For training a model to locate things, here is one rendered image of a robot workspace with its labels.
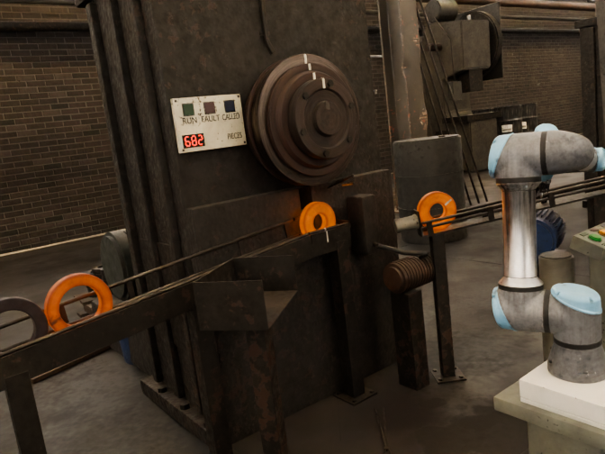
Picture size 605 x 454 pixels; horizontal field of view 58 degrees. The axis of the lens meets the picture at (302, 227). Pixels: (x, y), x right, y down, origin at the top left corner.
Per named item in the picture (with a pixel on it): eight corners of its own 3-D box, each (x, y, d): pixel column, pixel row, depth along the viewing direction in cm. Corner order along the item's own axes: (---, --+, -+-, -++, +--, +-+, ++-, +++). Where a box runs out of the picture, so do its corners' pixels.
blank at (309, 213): (295, 207, 205) (301, 207, 203) (327, 196, 214) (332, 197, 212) (302, 247, 209) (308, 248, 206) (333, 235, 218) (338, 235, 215)
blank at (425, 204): (432, 237, 223) (435, 239, 220) (408, 209, 220) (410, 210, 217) (461, 211, 222) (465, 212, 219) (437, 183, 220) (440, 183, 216)
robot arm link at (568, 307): (601, 348, 138) (600, 296, 136) (543, 341, 146) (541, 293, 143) (604, 329, 148) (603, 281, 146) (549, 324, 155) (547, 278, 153)
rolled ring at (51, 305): (98, 345, 161) (94, 343, 163) (122, 286, 165) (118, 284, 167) (35, 329, 149) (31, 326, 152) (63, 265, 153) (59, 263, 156)
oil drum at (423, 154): (386, 241, 498) (376, 142, 483) (429, 228, 533) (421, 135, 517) (439, 248, 451) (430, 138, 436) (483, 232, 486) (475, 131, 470)
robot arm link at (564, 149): (594, 123, 134) (605, 141, 176) (545, 128, 140) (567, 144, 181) (594, 171, 134) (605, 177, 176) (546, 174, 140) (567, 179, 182)
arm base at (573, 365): (621, 368, 146) (620, 333, 144) (590, 389, 138) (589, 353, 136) (567, 352, 159) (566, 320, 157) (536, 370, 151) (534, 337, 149)
